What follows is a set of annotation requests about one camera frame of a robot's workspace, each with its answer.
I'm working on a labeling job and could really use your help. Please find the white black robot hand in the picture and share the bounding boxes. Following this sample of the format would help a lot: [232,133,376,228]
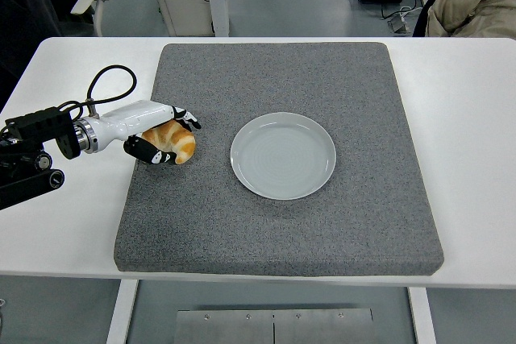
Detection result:
[89,100,202,166]

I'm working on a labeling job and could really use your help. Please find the golden croissant bread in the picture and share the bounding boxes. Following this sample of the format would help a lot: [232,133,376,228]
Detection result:
[140,119,197,166]

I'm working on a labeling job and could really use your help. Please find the round grey plate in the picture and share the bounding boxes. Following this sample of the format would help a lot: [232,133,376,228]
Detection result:
[230,111,337,201]

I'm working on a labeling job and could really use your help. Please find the grey metal plate with screws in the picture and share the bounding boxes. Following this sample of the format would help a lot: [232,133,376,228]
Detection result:
[176,308,375,344]

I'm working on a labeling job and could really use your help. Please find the grey felt mat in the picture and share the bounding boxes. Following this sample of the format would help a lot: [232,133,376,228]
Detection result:
[114,42,445,277]

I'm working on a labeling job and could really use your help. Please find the white table leg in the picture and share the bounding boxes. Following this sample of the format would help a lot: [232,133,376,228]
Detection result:
[406,287,437,344]
[105,279,139,344]

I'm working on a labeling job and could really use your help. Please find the silver power adapter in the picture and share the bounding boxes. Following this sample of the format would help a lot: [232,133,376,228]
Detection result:
[387,13,410,35]

